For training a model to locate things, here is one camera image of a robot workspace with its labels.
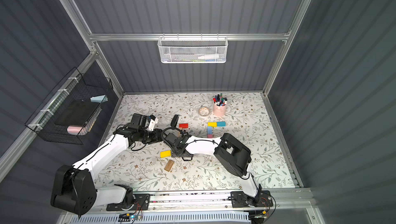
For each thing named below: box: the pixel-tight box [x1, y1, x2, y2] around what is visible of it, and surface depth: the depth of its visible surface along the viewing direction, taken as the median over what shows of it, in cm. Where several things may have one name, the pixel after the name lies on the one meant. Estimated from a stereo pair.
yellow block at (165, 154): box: [159, 150, 172, 158], surface depth 91 cm
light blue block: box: [207, 125, 212, 135], surface depth 101 cm
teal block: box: [216, 121, 227, 127], surface depth 104 cm
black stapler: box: [170, 114, 179, 128], surface depth 102 cm
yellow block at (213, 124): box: [207, 121, 218, 128], surface depth 104 cm
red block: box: [178, 123, 189, 128], surface depth 105 cm
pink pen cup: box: [212, 101, 228, 117], surface depth 101 cm
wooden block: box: [163, 159, 175, 172], surface depth 86 cm
